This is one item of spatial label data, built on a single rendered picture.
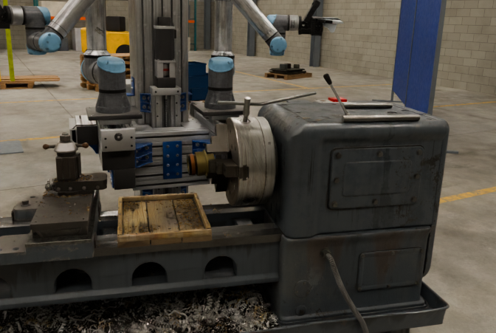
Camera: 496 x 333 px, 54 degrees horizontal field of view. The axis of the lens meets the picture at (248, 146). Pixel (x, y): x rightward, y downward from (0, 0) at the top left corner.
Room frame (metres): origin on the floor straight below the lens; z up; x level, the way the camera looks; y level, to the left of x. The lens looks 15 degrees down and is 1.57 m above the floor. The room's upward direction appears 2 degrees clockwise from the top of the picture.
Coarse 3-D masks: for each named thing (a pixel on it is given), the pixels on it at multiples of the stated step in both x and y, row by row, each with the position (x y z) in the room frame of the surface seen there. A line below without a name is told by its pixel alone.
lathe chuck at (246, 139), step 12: (228, 120) 1.69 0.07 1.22; (240, 120) 1.64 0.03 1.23; (252, 120) 1.65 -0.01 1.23; (228, 132) 1.69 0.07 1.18; (240, 132) 1.58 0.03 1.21; (252, 132) 1.59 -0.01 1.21; (240, 144) 1.54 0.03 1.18; (252, 144) 1.55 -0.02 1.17; (228, 156) 1.71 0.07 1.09; (240, 156) 1.52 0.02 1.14; (252, 156) 1.53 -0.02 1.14; (264, 156) 1.54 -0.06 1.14; (252, 168) 1.52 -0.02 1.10; (264, 168) 1.53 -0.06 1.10; (228, 180) 1.67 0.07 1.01; (240, 180) 1.51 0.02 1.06; (252, 180) 1.52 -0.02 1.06; (264, 180) 1.53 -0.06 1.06; (228, 192) 1.67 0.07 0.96; (240, 192) 1.53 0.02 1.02; (252, 192) 1.54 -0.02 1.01; (240, 204) 1.58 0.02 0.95; (252, 204) 1.60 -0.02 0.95
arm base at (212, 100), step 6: (210, 90) 2.26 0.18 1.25; (216, 90) 2.25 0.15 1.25; (222, 90) 2.25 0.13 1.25; (228, 90) 2.26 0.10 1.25; (210, 96) 2.25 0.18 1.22; (216, 96) 2.24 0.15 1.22; (222, 96) 2.24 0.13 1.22; (228, 96) 2.25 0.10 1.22; (204, 102) 2.28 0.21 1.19; (210, 102) 2.25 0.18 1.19; (216, 102) 2.23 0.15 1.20; (210, 108) 2.24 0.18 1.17; (216, 108) 2.23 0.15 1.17; (222, 108) 2.23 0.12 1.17; (228, 108) 2.24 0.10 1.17; (234, 108) 2.27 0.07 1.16
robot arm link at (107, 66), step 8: (104, 56) 2.16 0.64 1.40; (96, 64) 2.14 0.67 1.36; (104, 64) 2.07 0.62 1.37; (112, 64) 2.08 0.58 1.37; (120, 64) 2.10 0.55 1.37; (96, 72) 2.11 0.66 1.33; (104, 72) 2.07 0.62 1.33; (112, 72) 2.07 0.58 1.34; (120, 72) 2.09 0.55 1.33; (96, 80) 2.14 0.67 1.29; (104, 80) 2.07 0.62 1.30; (112, 80) 2.07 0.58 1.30; (120, 80) 2.09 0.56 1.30; (104, 88) 2.07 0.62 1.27; (112, 88) 2.07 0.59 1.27; (120, 88) 2.09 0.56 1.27
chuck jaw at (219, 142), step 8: (216, 128) 1.70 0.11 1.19; (224, 128) 1.71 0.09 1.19; (216, 136) 1.68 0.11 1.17; (224, 136) 1.69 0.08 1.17; (208, 144) 1.66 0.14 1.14; (216, 144) 1.67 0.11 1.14; (224, 144) 1.68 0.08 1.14; (208, 152) 1.65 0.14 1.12; (216, 152) 1.66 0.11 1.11; (224, 152) 1.67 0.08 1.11
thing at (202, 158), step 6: (204, 150) 1.64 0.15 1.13; (192, 156) 1.62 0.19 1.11; (198, 156) 1.61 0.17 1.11; (204, 156) 1.62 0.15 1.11; (210, 156) 1.63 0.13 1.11; (192, 162) 1.60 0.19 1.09; (198, 162) 1.60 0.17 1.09; (204, 162) 1.60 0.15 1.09; (192, 168) 1.59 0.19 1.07; (198, 168) 1.59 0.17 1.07; (204, 168) 1.60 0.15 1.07; (192, 174) 1.61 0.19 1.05; (198, 174) 1.61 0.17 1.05; (204, 174) 1.62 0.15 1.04
